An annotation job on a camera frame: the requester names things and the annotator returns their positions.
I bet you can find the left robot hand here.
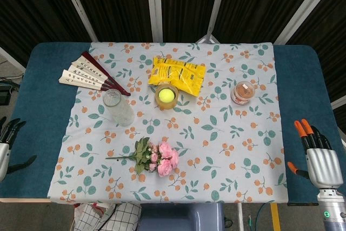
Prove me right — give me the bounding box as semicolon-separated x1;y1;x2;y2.
0;116;38;182

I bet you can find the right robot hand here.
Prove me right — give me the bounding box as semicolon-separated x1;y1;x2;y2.
287;118;345;189

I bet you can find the pink rose bouquet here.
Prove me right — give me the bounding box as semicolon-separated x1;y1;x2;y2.
105;136;180;177

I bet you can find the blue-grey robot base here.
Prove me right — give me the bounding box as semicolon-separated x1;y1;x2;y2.
137;203;224;231

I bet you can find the clear glass vase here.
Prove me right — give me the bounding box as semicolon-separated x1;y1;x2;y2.
102;88;135;127

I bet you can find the dark teal table mat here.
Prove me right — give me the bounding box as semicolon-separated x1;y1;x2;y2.
0;42;346;207

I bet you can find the red-labelled plastic jar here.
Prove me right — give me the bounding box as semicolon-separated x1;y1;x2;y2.
230;81;256;105

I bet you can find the folding paper fan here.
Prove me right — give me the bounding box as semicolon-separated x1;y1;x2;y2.
58;51;131;97

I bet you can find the white checked bag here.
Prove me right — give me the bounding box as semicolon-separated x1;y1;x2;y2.
73;202;142;231

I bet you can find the floral patterned tablecloth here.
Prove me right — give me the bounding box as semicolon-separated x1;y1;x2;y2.
46;41;288;204

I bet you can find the yellow snack bag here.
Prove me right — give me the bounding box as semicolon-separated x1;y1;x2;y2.
148;55;207;97

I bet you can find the yellow-green tennis ball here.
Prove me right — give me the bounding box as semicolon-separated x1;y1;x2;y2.
158;88;176;103

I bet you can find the grey metal stand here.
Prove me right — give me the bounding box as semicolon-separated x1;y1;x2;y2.
195;0;220;44

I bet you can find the green cable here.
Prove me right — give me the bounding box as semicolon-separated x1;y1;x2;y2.
248;204;269;231

